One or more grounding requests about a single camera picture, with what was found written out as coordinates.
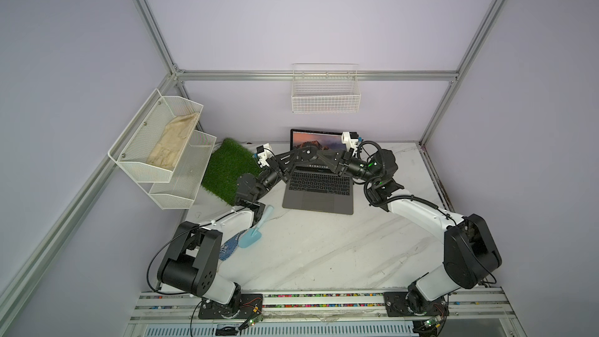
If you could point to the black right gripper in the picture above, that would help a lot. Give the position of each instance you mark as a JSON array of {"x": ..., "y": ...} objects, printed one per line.
[{"x": 343, "y": 160}]

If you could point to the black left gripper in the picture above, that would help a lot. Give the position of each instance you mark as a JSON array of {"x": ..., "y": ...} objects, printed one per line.
[{"x": 284, "y": 168}]

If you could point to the grey laptop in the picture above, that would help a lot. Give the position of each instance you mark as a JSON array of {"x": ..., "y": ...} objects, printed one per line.
[{"x": 314, "y": 187}]

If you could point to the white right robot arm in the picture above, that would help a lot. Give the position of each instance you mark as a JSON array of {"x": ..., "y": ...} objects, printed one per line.
[{"x": 470, "y": 254}]

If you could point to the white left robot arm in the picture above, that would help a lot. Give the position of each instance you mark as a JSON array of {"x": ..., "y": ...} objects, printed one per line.
[{"x": 190, "y": 263}]

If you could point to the green artificial grass mat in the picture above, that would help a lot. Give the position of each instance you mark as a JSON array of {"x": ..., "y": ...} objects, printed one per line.
[{"x": 230, "y": 161}]

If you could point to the light blue plastic scoop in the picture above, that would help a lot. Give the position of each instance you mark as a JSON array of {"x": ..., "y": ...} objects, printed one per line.
[{"x": 251, "y": 236}]

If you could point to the blue dotted work glove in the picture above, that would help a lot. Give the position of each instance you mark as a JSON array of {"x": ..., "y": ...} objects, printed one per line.
[{"x": 229, "y": 247}]

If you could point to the white lower mesh shelf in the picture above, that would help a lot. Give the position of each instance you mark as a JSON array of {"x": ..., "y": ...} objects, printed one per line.
[{"x": 182, "y": 190}]

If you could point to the white mesh shelf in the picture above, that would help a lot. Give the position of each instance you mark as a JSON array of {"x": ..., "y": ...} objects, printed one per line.
[
  {"x": 182, "y": 190},
  {"x": 149, "y": 150}
]

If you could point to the beige cloth in shelf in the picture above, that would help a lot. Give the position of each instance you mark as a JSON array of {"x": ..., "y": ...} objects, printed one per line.
[{"x": 168, "y": 150}]

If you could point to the white upper mesh shelf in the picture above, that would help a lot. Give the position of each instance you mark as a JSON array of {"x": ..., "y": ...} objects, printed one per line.
[{"x": 149, "y": 150}]

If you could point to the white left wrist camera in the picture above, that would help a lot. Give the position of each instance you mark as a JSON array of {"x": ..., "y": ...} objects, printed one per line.
[{"x": 263, "y": 153}]

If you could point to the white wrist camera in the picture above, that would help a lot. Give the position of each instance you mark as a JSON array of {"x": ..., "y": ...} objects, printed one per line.
[
  {"x": 263, "y": 153},
  {"x": 351, "y": 140}
]

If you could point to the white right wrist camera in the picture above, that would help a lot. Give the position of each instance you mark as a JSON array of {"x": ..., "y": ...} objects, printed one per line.
[{"x": 351, "y": 140}]

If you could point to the white wire wall basket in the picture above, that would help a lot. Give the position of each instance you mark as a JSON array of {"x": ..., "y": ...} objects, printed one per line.
[{"x": 325, "y": 88}]

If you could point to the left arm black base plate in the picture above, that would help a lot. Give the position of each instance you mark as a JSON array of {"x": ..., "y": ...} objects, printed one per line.
[{"x": 240, "y": 307}]

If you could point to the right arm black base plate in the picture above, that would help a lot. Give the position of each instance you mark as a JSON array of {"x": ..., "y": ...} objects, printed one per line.
[{"x": 412, "y": 304}]

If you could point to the aluminium rail base frame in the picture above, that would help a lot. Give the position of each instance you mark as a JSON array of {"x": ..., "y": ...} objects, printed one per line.
[{"x": 477, "y": 312}]

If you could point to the aluminium enclosure frame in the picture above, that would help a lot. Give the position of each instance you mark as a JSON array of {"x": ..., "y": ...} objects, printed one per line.
[{"x": 26, "y": 281}]

